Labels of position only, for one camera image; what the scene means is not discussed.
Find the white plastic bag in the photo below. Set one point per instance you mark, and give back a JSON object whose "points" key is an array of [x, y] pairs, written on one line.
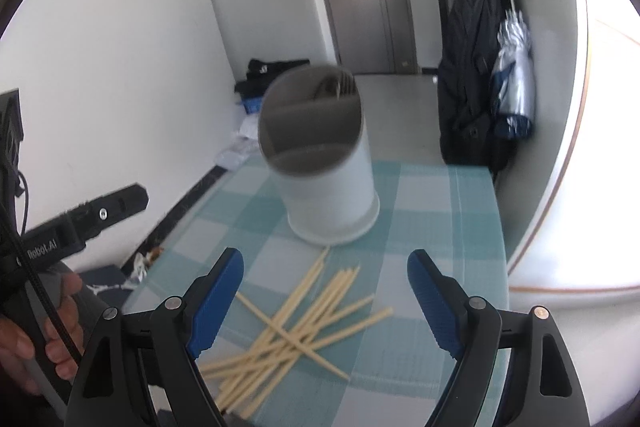
{"points": [[249, 127]]}

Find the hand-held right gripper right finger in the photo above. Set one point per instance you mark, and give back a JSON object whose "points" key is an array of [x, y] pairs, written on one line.
{"points": [[432, 302]]}

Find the white socks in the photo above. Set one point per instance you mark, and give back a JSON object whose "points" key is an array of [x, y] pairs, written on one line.
{"points": [[140, 269]]}

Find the white grey utensil holder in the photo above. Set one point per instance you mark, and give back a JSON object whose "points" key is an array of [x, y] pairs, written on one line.
{"points": [[325, 192]]}

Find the metal fork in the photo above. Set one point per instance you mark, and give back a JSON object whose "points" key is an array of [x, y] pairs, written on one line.
{"points": [[346, 85]]}

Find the grey plastic bag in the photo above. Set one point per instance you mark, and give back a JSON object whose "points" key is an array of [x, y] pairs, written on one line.
{"points": [[237, 154]]}

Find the pile of wooden chopsticks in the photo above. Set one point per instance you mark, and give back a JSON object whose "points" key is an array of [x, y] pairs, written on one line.
{"points": [[280, 332]]}

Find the pile of black clothes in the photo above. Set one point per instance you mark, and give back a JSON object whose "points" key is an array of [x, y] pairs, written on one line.
{"points": [[260, 74]]}

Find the silver blue folded umbrella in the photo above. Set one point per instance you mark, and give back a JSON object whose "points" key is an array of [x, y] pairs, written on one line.
{"points": [[515, 72]]}

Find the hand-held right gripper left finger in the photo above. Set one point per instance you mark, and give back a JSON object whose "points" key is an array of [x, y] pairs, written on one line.
{"points": [[220, 302]]}

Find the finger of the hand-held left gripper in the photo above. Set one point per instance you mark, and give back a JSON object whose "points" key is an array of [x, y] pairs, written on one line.
{"points": [[107, 209]]}

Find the brown shoe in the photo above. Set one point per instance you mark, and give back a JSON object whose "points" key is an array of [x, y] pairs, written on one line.
{"points": [[157, 252]]}

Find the teal checkered tablecloth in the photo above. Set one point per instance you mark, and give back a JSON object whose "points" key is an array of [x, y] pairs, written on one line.
{"points": [[425, 217]]}

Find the black hanging jacket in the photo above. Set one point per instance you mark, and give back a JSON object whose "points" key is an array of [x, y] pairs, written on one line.
{"points": [[465, 82]]}

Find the person's left hand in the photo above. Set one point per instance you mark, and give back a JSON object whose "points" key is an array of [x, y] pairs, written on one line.
{"points": [[62, 337]]}

